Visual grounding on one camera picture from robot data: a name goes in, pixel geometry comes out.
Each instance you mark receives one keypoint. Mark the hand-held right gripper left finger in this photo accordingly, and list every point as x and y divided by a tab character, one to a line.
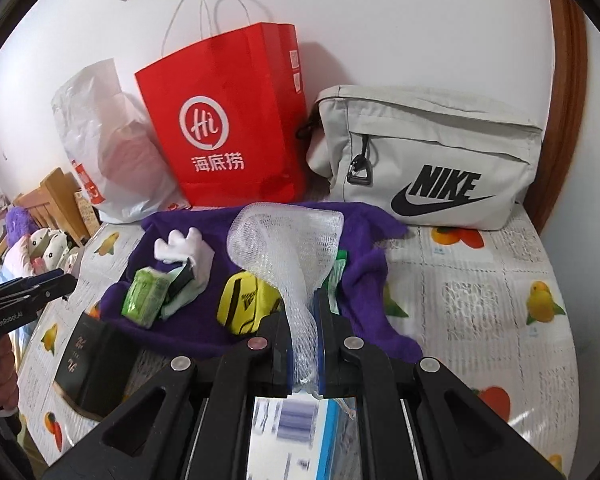
286	360

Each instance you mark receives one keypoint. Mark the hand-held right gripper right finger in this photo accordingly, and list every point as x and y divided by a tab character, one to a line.
321	345

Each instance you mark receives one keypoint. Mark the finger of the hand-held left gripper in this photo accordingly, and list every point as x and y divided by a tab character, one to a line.
35	285

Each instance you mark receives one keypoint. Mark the yellow pouch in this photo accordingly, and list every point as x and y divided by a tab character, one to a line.
245	302

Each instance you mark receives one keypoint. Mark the green tissue packet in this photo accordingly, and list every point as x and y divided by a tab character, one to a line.
142	297

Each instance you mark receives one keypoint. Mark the person's left hand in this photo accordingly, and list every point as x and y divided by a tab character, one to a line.
2	375

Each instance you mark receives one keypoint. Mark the white plush toy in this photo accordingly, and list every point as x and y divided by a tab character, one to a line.
55	250

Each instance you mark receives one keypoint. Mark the purple plush toy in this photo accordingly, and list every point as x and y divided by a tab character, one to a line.
17	225

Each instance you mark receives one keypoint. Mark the green plastic packet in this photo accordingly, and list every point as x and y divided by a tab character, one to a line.
339	275

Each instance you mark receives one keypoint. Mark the blue tissue pack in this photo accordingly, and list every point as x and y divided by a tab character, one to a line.
300	442

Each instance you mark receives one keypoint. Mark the printed cardboard box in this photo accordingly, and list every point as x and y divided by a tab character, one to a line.
86	210

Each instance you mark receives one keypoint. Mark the purple towel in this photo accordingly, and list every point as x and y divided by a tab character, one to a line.
375	270

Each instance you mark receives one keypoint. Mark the wooden headboard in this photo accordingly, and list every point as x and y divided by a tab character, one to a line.
55	195

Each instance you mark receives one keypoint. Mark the dark green box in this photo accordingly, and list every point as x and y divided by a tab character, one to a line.
90	360

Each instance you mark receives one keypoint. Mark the white and mint glove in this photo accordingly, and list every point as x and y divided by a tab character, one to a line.
180	245

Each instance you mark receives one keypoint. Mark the white plastic bag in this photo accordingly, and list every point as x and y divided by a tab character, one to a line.
95	135

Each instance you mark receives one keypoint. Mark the fruit print tablecloth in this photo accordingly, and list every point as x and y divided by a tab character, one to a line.
480	310

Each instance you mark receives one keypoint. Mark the beige waist bag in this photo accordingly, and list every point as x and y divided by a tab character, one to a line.
430	130

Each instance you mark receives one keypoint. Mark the red paper bag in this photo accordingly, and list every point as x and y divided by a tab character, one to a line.
220	110

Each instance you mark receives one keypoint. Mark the wooden bed frame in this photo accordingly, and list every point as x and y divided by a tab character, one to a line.
562	110

